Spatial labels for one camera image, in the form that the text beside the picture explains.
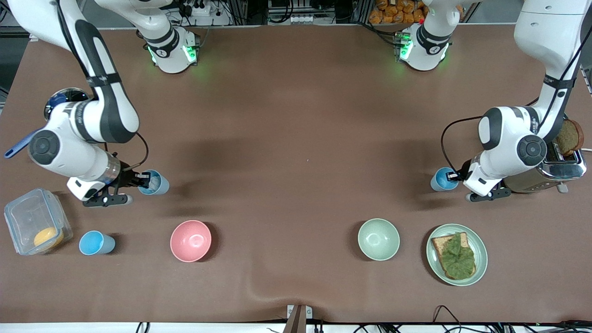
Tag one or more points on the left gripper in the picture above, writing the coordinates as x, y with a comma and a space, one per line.
465, 172

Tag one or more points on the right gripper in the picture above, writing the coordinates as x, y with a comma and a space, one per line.
126, 177

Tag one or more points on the blue plastic cup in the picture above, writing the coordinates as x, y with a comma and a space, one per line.
439, 181
95, 243
159, 185

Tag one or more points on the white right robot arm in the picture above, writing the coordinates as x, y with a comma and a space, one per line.
106, 115

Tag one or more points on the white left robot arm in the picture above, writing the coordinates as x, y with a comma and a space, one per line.
504, 134

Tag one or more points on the bread slice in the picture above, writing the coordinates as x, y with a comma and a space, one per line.
438, 244

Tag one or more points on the pale green plate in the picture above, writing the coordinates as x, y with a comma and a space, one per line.
481, 249

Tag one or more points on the pink bowl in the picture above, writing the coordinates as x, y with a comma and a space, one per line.
190, 241

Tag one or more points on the green lettuce leaf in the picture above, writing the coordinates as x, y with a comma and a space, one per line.
458, 259

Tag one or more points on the pale green bowl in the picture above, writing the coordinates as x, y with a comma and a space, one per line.
378, 239

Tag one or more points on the beige chrome toaster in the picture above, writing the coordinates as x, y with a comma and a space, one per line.
555, 173

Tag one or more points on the yellow round food piece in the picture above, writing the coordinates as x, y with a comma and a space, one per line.
47, 237

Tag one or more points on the clear plastic food container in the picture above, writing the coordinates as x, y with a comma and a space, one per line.
27, 217

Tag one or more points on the brown toast slice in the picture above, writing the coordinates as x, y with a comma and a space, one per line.
570, 137

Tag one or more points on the brown table cover mat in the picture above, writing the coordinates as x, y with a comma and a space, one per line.
296, 115

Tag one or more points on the bag of oranges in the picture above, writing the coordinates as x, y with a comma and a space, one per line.
397, 11

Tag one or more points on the white power strip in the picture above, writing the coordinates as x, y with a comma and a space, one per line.
201, 8
301, 19

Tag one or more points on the metal table edge bracket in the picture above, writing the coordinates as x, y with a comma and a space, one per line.
298, 319

